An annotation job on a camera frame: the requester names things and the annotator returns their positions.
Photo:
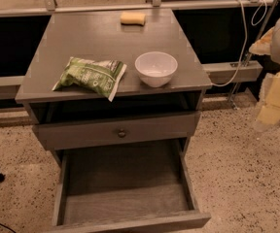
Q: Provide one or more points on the padded gripper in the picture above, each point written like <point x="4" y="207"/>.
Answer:
<point x="270" y="109"/>

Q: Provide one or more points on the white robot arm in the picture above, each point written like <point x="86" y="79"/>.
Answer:
<point x="269" y="44"/>

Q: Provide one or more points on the green chip bag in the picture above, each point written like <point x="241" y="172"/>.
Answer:
<point x="102" y="77"/>

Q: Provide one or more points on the white bowl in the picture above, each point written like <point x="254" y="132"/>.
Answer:
<point x="156" y="68"/>

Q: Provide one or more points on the grey wooden drawer cabinet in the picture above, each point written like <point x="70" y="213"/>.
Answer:
<point x="101" y="36"/>

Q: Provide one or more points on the grey open bottom drawer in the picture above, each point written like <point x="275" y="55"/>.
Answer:
<point x="132" y="188"/>

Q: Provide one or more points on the round metal drawer knob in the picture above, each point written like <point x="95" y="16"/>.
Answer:
<point x="121" y="133"/>

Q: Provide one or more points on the grey middle drawer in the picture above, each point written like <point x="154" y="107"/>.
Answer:
<point x="102" y="132"/>

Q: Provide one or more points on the yellow sponge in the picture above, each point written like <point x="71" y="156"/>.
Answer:
<point x="133" y="18"/>

